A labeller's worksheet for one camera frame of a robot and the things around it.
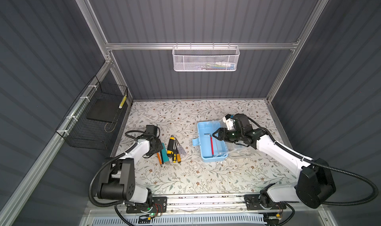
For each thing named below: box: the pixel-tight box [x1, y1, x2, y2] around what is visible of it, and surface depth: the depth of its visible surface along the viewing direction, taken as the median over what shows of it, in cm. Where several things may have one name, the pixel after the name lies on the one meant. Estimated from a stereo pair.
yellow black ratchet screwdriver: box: [166, 134, 176, 158], surface depth 96 cm
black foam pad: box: [86, 98, 124, 123], surface depth 77 cm
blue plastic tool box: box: [192, 120, 229, 163], surface depth 96 cm
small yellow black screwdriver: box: [172, 151, 178, 164], surface depth 90 cm
